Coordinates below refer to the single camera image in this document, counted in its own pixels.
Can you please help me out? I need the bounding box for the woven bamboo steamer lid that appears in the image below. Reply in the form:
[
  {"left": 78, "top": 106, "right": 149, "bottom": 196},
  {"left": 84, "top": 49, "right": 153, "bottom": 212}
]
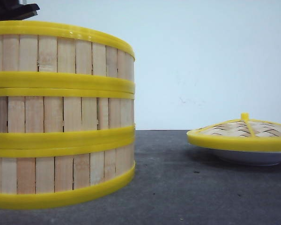
[{"left": 186, "top": 112, "right": 281, "bottom": 153}]

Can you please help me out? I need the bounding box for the white shallow plate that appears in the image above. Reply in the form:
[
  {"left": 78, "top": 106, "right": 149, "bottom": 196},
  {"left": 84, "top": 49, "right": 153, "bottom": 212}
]
[{"left": 212, "top": 149, "right": 281, "bottom": 166}]

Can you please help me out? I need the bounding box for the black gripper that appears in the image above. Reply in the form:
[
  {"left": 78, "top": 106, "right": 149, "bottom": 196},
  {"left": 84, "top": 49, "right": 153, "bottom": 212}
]
[{"left": 0, "top": 0, "right": 40, "bottom": 21}]

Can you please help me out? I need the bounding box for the bamboo steamer basket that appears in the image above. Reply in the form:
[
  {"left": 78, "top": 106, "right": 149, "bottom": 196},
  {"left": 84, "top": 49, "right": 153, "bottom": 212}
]
[
  {"left": 0, "top": 21, "right": 135, "bottom": 99},
  {"left": 0, "top": 97, "right": 135, "bottom": 158},
  {"left": 0, "top": 142, "right": 135, "bottom": 210}
]

